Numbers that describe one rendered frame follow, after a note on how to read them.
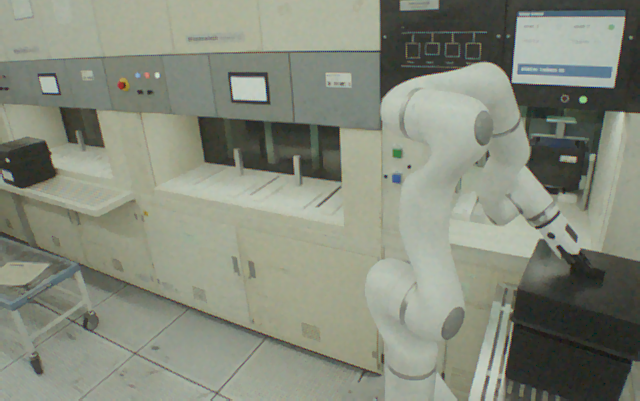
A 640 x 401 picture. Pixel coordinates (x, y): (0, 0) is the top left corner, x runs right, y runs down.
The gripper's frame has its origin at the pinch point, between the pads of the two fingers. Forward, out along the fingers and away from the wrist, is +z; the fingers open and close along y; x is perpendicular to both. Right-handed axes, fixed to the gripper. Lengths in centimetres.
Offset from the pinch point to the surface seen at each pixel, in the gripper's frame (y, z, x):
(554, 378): -13.7, 18.4, 19.0
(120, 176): 4, -148, 176
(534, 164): 84, -16, 23
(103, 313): -23, -97, 251
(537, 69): 32, -47, -15
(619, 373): -13.8, 21.6, 3.7
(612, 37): 35, -40, -34
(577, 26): 33, -49, -30
